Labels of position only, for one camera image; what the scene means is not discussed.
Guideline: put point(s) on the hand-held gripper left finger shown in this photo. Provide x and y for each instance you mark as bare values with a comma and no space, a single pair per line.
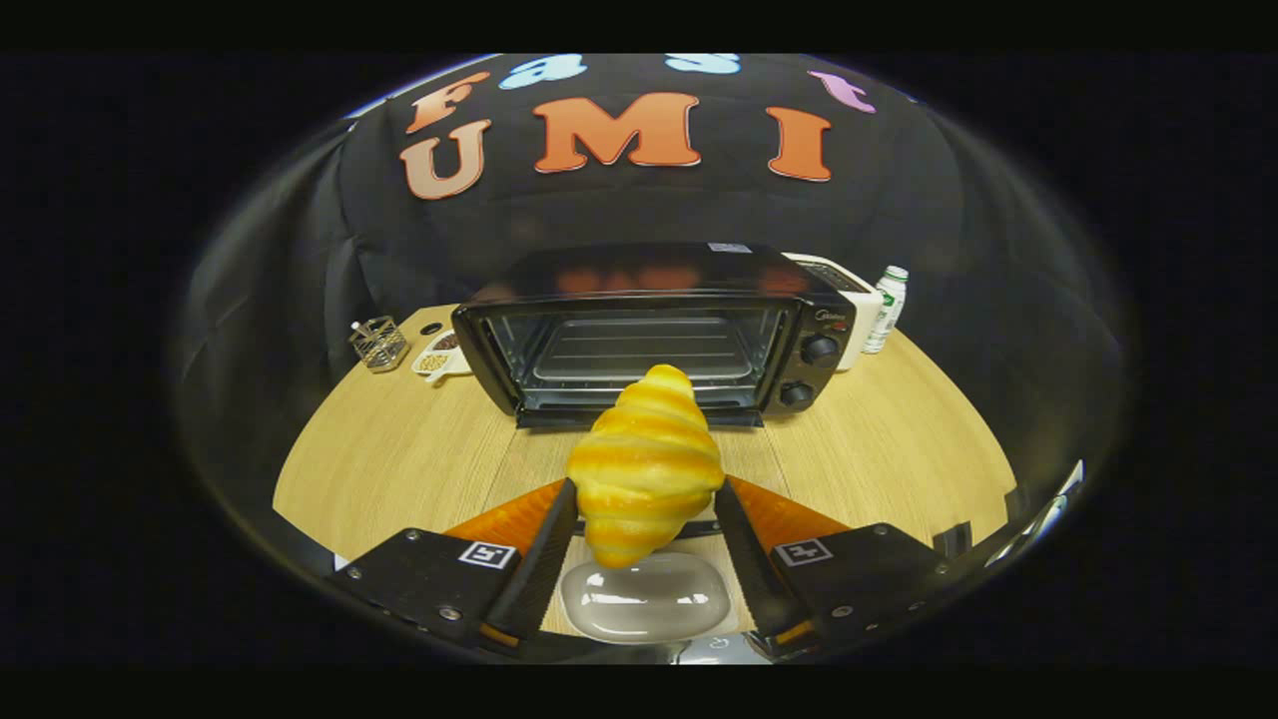
544,569

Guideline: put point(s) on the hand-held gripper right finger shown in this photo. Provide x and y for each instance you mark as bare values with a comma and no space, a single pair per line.
744,569

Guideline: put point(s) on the yellow croissant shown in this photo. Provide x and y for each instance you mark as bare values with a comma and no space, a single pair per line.
644,469

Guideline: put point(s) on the black toaster oven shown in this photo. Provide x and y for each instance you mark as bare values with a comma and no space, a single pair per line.
639,275

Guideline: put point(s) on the white pop-up toaster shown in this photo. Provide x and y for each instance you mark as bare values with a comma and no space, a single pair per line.
867,310

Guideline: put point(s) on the white glossy plate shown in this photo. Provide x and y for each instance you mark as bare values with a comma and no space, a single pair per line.
644,604

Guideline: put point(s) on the white divided snack dish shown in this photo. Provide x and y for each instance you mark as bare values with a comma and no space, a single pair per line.
439,361

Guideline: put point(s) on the white bottle green label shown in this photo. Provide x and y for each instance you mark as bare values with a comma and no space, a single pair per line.
887,305

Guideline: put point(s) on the black backdrop cloth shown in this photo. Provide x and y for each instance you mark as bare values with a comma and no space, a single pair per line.
649,205

